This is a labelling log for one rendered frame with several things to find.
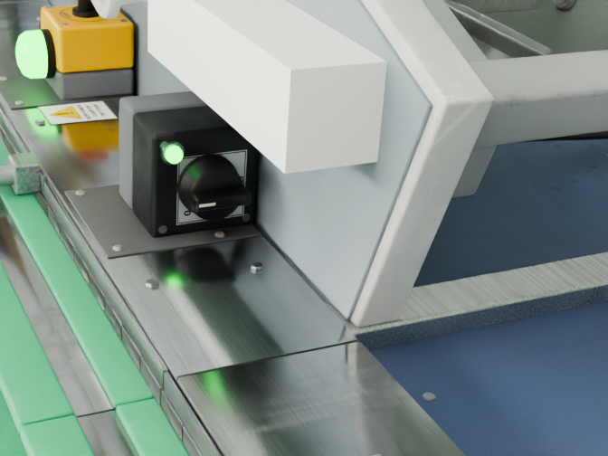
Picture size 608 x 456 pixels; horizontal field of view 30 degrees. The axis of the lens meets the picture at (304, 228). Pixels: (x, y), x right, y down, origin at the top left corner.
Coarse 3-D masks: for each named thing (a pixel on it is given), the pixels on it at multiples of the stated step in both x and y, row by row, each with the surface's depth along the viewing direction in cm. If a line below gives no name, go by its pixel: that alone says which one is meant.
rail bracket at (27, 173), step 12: (12, 156) 90; (24, 156) 90; (0, 168) 89; (12, 168) 89; (24, 168) 89; (36, 168) 89; (0, 180) 89; (12, 180) 89; (24, 180) 89; (36, 180) 89; (24, 192) 89; (36, 192) 90
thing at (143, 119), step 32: (160, 96) 84; (192, 96) 84; (128, 128) 82; (160, 128) 78; (192, 128) 78; (224, 128) 79; (128, 160) 83; (160, 160) 78; (192, 160) 79; (256, 160) 81; (128, 192) 84; (160, 192) 79; (160, 224) 80; (192, 224) 81; (224, 224) 82
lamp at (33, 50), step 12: (24, 36) 102; (36, 36) 102; (48, 36) 103; (24, 48) 102; (36, 48) 102; (48, 48) 102; (24, 60) 102; (36, 60) 102; (48, 60) 102; (24, 72) 103; (36, 72) 103; (48, 72) 103
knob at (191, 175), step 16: (208, 160) 78; (224, 160) 79; (192, 176) 78; (208, 176) 77; (224, 176) 78; (240, 176) 79; (192, 192) 78; (208, 192) 78; (224, 192) 78; (240, 192) 78; (192, 208) 78; (208, 208) 77; (224, 208) 79
